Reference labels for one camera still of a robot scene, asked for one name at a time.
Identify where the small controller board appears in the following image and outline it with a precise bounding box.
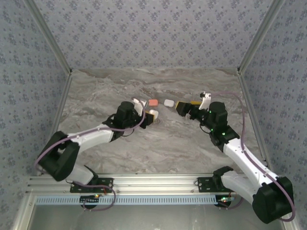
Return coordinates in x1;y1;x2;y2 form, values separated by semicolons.
80;195;101;208
216;195;237;207

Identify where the aluminium frame side rail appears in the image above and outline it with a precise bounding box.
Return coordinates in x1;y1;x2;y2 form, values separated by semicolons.
35;71;74;178
237;71;273;168

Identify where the aluminium front rail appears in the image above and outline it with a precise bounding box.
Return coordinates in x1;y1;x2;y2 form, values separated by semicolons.
27;174;243;194

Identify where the grey slotted cable duct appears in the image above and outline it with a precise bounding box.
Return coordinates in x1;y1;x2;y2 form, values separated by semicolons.
35;195;218;206

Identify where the aluminium frame corner post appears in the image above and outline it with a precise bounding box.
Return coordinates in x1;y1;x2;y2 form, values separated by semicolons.
236;0;286;74
24;0;73;74

